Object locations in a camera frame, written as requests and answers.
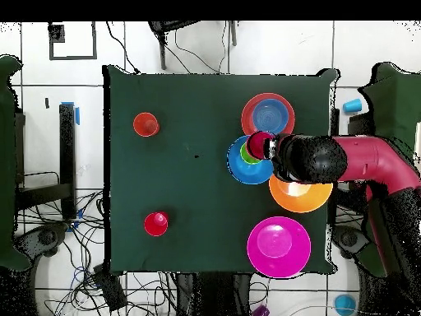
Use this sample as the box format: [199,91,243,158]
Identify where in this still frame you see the large pink plastic bowl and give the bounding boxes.
[246,216,312,280]

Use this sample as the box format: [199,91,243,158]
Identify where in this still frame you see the green plastic cup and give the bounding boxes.
[238,142,262,165]

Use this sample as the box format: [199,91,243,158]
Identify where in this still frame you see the magenta plastic cup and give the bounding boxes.
[245,130,277,161]

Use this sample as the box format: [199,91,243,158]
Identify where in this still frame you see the white box stack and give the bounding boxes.
[413,121,421,165]

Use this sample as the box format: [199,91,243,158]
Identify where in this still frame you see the blue plastic cup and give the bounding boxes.
[333,294,358,316]
[342,97,363,114]

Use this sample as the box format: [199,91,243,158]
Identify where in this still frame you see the black camera tripod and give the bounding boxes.
[147,21,238,71]

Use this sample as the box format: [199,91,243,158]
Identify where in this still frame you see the orange plastic cup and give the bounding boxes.
[132,112,161,138]

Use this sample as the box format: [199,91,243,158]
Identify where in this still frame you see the large smooth blue bowl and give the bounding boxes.
[226,134,275,185]

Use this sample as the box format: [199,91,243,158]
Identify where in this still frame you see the tangle of cables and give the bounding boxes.
[16,188,178,316]

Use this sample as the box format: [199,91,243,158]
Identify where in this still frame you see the black table frame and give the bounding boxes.
[14,103,78,220]
[328,108,374,215]

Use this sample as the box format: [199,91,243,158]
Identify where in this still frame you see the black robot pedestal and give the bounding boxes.
[173,272,254,316]

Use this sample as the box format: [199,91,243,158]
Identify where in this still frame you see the green cloth side table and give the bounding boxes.
[0,54,32,272]
[356,62,421,277]

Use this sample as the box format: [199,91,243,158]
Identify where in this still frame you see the black power strip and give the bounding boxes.
[92,263,128,313]

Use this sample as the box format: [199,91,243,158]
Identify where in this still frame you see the red plastic cup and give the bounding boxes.
[143,211,169,238]

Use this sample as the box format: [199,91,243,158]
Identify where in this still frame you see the large yellow-orange plastic bowl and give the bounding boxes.
[268,174,335,214]

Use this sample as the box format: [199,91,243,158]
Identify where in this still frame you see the dark green tablecloth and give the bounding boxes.
[99,64,340,276]

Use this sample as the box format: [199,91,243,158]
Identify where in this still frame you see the orange-red plastic bowl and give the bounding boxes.
[240,92,296,137]

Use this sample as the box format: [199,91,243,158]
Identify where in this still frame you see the small ringed blue bowl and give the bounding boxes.
[252,98,290,132]

